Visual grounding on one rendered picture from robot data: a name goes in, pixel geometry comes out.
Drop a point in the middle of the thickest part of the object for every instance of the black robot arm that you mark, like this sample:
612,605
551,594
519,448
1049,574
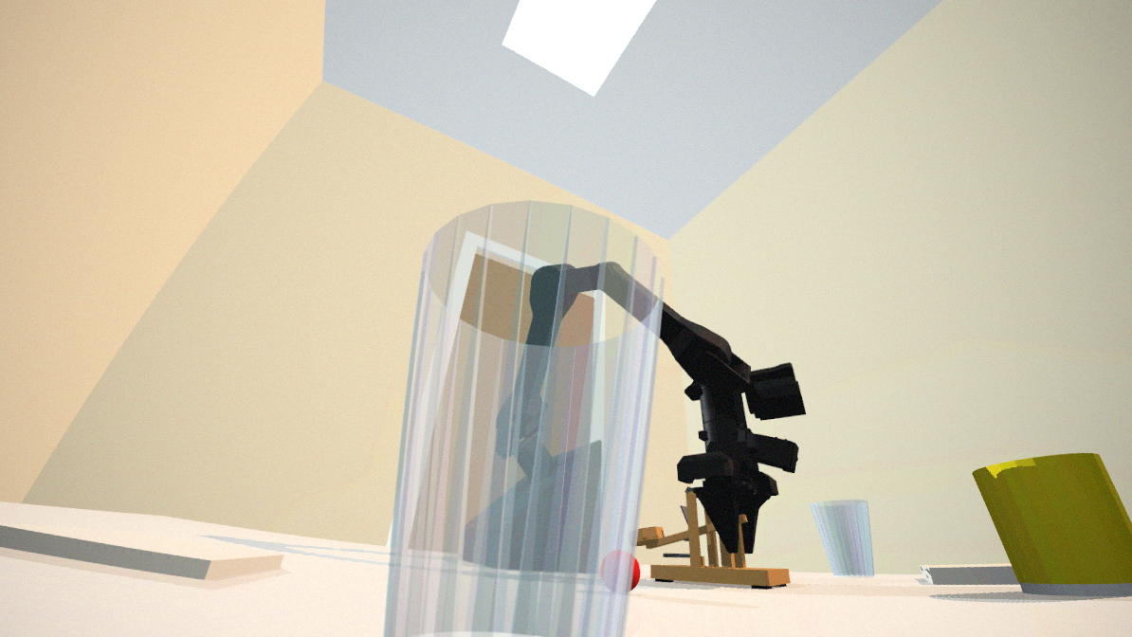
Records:
720,377

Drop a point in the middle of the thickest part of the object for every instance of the yellow mug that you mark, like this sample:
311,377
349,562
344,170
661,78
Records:
1062,524

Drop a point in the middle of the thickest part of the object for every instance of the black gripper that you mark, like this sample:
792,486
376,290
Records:
731,488

